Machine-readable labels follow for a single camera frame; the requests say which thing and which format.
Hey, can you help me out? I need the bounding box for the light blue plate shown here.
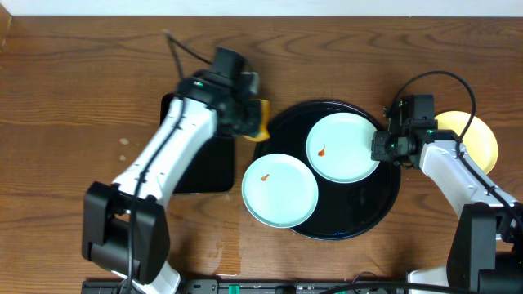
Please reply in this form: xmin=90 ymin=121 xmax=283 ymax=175
xmin=306 ymin=113 xmax=378 ymax=184
xmin=241 ymin=154 xmax=319 ymax=229

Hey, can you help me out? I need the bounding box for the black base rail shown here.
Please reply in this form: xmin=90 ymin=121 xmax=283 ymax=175
xmin=81 ymin=279 xmax=405 ymax=294

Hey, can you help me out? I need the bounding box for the yellow green sponge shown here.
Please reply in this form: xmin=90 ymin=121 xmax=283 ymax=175
xmin=244 ymin=100 xmax=270 ymax=143

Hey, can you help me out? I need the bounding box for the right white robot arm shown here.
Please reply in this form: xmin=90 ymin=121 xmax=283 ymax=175
xmin=371 ymin=129 xmax=522 ymax=293

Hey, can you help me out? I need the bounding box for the round black tray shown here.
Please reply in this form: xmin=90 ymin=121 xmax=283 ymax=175
xmin=254 ymin=100 xmax=400 ymax=240

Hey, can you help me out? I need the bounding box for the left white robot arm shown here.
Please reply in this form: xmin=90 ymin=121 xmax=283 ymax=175
xmin=82 ymin=71 xmax=269 ymax=293

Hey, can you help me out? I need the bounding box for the black rectangular tray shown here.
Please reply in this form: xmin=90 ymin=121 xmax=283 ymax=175
xmin=150 ymin=93 xmax=235 ymax=196

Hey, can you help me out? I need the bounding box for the yellow plate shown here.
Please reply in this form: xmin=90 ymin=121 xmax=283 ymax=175
xmin=436 ymin=111 xmax=498 ymax=174

